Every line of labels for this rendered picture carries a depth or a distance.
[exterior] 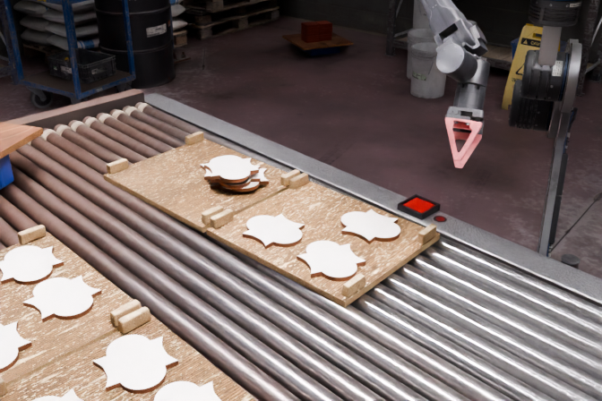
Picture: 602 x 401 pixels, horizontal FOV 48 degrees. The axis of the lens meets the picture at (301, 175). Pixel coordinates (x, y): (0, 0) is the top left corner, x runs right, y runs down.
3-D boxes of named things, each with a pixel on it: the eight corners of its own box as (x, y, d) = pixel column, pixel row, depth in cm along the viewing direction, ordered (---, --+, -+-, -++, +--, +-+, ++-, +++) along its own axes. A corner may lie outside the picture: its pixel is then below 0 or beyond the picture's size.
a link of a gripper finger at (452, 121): (438, 155, 124) (446, 106, 125) (440, 161, 131) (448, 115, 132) (476, 161, 123) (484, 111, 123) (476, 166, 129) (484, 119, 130)
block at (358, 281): (359, 282, 137) (359, 271, 136) (366, 285, 136) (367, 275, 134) (340, 294, 133) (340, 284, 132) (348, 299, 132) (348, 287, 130)
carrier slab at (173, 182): (203, 142, 205) (203, 137, 204) (303, 183, 180) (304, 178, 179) (103, 180, 181) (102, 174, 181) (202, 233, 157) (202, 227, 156)
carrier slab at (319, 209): (306, 184, 180) (306, 179, 179) (439, 239, 155) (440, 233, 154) (206, 234, 156) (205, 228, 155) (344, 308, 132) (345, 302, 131)
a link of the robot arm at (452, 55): (480, 28, 135) (444, 52, 139) (453, 5, 126) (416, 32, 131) (503, 75, 129) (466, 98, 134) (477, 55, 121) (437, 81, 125)
